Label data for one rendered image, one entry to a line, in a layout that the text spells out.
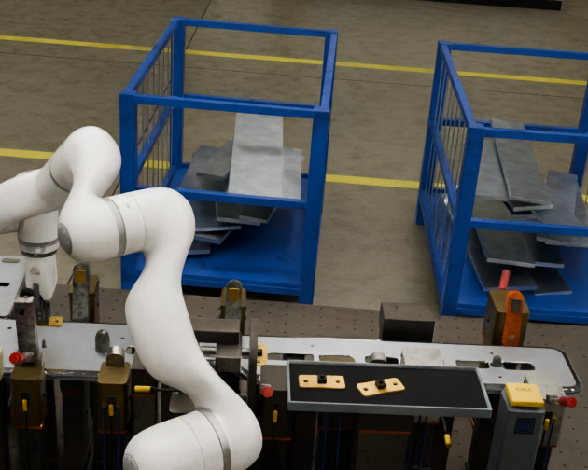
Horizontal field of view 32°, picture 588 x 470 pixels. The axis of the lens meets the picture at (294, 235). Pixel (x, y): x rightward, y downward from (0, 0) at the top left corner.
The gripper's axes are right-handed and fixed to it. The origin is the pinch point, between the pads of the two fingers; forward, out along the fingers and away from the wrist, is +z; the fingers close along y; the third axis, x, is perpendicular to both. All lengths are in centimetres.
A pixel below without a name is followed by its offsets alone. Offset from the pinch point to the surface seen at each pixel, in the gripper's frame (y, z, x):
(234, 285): 13.6, -1.1, -40.8
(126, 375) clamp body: -20.0, 1.6, -20.3
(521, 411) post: -37, -6, -95
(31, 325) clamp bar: -16.7, -6.8, -1.3
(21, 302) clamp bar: -17.6, -12.5, 0.2
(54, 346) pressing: 0.2, 8.7, -2.4
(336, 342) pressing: 6, 8, -64
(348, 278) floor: 221, 108, -93
